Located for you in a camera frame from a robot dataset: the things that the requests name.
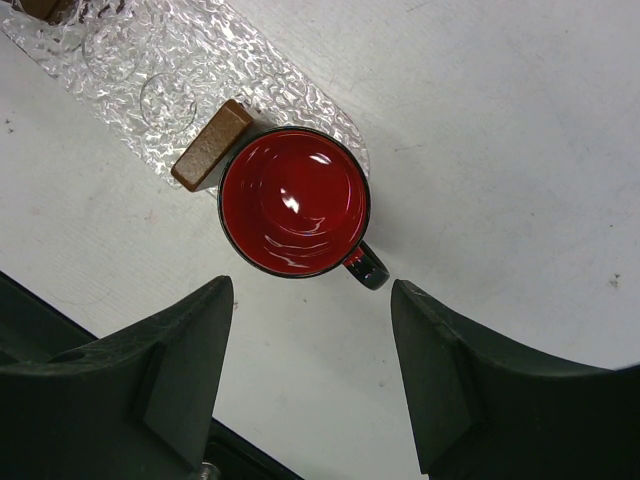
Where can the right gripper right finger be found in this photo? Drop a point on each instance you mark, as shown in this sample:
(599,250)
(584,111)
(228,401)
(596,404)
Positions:
(484,406)

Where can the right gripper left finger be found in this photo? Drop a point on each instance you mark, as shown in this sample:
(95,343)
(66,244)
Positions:
(115,385)

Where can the red cup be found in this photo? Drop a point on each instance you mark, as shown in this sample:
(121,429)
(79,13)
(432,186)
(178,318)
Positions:
(295,203)

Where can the clear glass tray wooden handles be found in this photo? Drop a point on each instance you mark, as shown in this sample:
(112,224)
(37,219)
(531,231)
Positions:
(156,72)

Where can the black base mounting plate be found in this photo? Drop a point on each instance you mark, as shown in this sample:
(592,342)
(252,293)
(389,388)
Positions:
(240,457)

